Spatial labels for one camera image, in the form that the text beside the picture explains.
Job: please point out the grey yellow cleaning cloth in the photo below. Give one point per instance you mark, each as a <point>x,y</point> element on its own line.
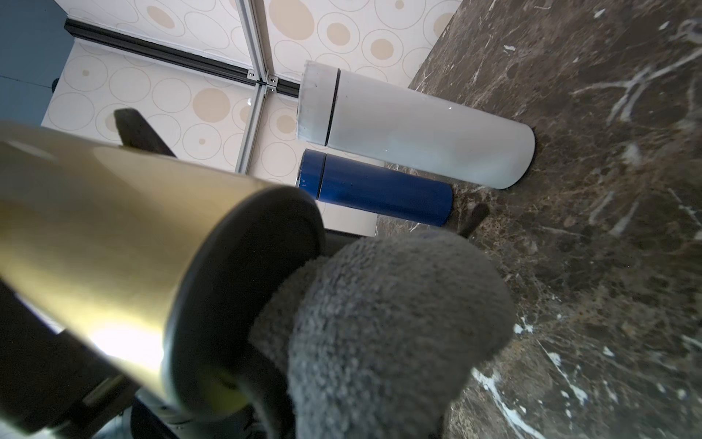
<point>378,339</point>

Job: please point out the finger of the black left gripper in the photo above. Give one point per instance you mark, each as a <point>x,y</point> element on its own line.
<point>135,132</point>

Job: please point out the white thermos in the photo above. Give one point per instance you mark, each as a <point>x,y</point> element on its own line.
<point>354,114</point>

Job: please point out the horizontal aluminium frame bar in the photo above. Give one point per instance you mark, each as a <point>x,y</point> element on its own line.
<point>252,22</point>

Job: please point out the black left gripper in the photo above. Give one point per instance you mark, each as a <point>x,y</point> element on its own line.
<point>54,387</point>

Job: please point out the blue thermos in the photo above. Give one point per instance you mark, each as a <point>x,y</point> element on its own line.
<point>352,184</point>

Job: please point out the gold thermos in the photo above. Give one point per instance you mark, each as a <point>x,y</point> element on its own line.
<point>158,264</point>

